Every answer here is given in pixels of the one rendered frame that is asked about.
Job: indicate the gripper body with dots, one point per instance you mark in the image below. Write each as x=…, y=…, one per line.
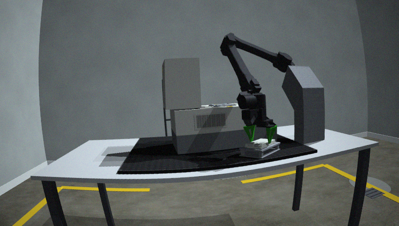
x=263, y=124

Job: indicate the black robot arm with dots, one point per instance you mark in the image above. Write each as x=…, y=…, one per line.
x=250, y=96

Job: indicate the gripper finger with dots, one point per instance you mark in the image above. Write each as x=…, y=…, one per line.
x=252, y=127
x=270, y=133

